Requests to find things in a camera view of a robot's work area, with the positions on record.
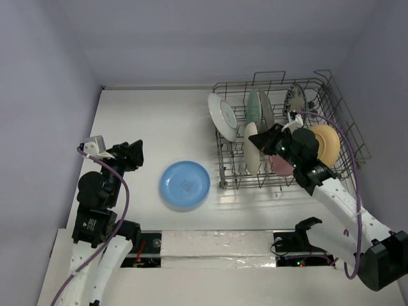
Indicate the white plate with floral face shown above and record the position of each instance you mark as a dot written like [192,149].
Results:
[223,117]

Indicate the yellow plate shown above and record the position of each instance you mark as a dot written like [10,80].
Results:
[329,144]

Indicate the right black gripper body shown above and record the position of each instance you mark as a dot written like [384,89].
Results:
[271,144]

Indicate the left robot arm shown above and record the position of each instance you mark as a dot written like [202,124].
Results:
[101,236]

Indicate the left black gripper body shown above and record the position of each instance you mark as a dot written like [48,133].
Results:
[120,163]

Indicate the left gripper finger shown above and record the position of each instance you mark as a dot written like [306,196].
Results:
[129,146]
[137,158]

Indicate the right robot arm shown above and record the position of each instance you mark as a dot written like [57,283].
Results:
[377,253]

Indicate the green plate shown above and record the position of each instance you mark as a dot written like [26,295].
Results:
[253,109]

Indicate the light blue plate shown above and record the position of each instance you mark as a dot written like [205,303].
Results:
[184,185]

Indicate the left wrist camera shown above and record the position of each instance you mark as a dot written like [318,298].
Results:
[95,146]

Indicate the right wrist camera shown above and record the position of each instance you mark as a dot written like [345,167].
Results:
[295,121]

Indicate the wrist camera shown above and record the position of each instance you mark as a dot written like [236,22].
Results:
[95,146]
[295,121]

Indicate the grey plate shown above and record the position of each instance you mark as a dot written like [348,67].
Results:
[267,109]

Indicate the blue patterned plate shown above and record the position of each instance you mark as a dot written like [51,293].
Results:
[295,100]

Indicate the metal wire dish rack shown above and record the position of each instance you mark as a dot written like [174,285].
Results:
[326,103]

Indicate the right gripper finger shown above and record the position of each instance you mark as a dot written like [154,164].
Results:
[264,142]
[273,132]

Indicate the pink plate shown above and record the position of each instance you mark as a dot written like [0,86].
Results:
[280,167]

